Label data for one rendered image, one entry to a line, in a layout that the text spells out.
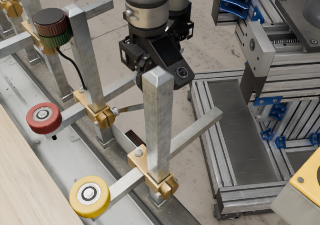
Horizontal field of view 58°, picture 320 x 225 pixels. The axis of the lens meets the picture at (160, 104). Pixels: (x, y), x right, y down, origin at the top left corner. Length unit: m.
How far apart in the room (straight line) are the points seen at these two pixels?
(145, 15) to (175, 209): 0.52
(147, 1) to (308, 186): 0.34
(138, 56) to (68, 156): 0.56
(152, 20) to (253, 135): 1.18
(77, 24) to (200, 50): 1.80
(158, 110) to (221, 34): 2.10
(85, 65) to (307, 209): 0.51
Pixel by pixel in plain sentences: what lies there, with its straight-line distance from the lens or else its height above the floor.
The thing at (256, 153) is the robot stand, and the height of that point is 0.21.
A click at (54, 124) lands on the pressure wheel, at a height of 0.90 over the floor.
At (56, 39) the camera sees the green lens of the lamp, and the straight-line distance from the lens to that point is 0.58.
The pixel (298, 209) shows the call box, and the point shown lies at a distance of 0.33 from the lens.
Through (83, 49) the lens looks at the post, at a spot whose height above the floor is 1.08.
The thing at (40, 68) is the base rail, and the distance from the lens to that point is 1.22.
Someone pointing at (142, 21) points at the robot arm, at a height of 1.19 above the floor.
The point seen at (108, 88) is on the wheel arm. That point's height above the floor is 0.86.
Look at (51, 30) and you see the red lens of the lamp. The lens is 0.57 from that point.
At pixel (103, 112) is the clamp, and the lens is 0.78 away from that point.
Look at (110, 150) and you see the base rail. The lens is 0.91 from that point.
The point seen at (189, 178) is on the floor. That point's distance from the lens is 1.64.
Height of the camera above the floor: 1.47
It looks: 50 degrees down
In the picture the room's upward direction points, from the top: straight up
